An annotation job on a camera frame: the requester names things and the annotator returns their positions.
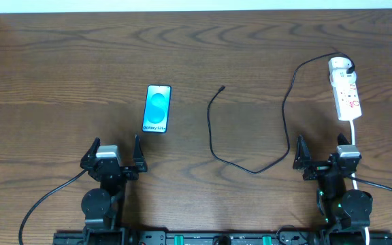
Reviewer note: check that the blue Samsung Galaxy smartphone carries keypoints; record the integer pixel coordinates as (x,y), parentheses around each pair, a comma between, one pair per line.
(156,111)

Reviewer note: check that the white power strip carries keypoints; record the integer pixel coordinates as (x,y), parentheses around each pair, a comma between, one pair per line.
(346,98)

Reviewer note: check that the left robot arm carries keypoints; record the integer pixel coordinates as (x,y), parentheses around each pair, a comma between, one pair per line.
(102,206)

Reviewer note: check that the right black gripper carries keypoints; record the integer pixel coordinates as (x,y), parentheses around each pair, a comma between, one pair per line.
(326,168)

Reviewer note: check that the black mounting rail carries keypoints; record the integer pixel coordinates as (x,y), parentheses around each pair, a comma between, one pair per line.
(138,237)

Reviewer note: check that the white USB charger plug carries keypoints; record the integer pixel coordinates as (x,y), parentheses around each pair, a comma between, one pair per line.
(341,71)

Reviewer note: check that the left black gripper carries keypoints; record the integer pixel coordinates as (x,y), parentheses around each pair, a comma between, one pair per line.
(113,169)

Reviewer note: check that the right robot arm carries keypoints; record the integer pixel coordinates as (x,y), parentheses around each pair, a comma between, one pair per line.
(347,211)

